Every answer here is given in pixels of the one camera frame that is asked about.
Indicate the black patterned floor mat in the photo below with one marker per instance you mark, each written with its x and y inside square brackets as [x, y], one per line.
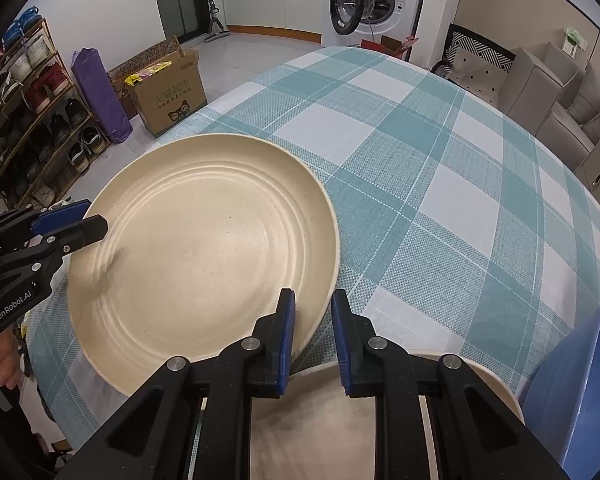
[475, 63]

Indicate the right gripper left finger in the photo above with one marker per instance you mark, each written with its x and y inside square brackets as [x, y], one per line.
[260, 363]

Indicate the cardboard box with snacks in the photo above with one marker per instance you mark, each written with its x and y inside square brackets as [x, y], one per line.
[161, 84]

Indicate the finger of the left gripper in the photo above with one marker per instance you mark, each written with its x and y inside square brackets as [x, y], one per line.
[75, 237]
[60, 214]

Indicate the purple bag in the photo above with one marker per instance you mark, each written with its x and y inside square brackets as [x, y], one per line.
[91, 75]

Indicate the beige plate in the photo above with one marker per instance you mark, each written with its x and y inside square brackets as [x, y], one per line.
[203, 235]
[314, 431]

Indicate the wooden shoe rack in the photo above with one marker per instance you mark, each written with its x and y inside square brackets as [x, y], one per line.
[49, 135]

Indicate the grey sofa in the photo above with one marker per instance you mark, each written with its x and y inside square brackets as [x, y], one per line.
[555, 100]

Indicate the red cardboard box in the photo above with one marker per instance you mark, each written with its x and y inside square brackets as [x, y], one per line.
[390, 46]

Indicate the large dark blue bowl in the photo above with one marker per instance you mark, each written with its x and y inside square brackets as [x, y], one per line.
[562, 402]

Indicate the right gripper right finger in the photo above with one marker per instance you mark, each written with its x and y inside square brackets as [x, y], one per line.
[370, 365]

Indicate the person's left hand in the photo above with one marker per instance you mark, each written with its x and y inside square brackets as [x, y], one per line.
[10, 371]

